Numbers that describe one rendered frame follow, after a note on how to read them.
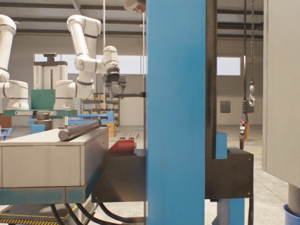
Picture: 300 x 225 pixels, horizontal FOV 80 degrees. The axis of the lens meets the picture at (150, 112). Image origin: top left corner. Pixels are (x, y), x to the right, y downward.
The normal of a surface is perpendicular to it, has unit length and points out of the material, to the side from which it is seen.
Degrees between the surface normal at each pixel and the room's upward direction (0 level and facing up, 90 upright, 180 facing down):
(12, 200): 90
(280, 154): 90
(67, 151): 90
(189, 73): 90
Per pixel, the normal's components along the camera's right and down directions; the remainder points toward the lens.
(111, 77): 0.49, -0.36
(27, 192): 0.06, 0.02
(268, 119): -1.00, 0.00
